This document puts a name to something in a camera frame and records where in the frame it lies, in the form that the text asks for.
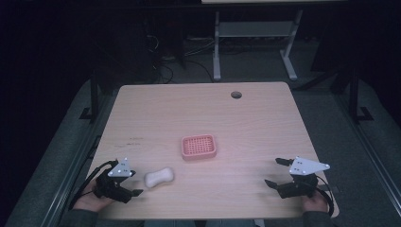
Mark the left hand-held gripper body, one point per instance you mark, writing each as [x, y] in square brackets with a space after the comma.
[111, 184]

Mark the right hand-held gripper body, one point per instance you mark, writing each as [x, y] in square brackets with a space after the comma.
[301, 179]

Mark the pink soap dish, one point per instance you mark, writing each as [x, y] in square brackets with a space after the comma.
[199, 147]

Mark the person's left hand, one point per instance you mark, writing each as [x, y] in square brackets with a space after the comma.
[91, 201]

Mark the person's right hand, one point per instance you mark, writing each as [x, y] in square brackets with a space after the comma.
[315, 203]

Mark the black metal stand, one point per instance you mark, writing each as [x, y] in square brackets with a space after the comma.
[94, 94]
[354, 94]

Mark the white metal desk frame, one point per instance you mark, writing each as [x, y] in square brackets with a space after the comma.
[252, 29]

